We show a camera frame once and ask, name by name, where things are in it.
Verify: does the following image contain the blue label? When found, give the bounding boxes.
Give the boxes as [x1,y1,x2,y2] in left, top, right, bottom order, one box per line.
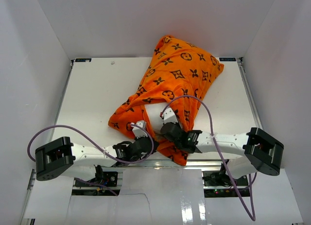
[74,58,92,62]
[219,57,236,62]

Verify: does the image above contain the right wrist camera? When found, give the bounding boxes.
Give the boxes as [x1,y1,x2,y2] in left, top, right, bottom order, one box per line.
[160,107,178,124]

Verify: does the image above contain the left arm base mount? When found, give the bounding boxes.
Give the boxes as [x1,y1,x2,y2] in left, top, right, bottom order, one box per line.
[88,165,118,187]

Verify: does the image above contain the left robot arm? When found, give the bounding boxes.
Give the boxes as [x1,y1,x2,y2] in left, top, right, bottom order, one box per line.
[35,137,159,186]

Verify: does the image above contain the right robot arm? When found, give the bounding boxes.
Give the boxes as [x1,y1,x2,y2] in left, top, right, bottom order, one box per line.
[160,122,284,186]

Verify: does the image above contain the white pillow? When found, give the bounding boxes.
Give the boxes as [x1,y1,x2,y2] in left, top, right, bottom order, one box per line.
[145,103,170,135]

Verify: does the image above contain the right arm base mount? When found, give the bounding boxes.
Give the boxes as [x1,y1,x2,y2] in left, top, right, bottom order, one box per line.
[202,170,250,198]

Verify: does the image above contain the left blue label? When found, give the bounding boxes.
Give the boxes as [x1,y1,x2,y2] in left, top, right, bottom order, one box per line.
[74,58,92,62]

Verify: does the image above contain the right blue label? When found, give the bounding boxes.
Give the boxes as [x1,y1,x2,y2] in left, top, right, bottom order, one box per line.
[219,57,236,62]

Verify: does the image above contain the orange patterned pillowcase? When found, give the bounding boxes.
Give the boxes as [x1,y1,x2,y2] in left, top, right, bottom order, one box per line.
[108,35,224,166]

